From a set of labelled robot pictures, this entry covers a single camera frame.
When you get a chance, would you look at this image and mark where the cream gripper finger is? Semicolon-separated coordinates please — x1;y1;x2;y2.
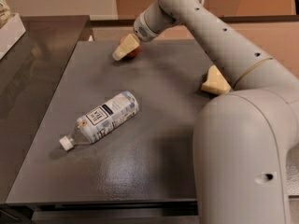
112;34;140;61

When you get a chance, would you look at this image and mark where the red apple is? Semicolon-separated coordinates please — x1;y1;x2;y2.
119;36;141;60

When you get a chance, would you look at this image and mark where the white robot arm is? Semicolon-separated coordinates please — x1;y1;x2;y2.
133;0;299;224

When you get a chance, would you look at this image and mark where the yellow sponge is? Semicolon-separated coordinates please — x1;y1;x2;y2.
201;65;231;95

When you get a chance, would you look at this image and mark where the clear plastic water bottle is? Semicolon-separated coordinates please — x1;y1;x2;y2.
59;91;139;151

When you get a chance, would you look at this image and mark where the dark side counter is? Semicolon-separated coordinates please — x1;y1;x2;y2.
0;15;93;205

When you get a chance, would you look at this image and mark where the white box on counter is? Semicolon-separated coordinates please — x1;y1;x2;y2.
0;13;26;60

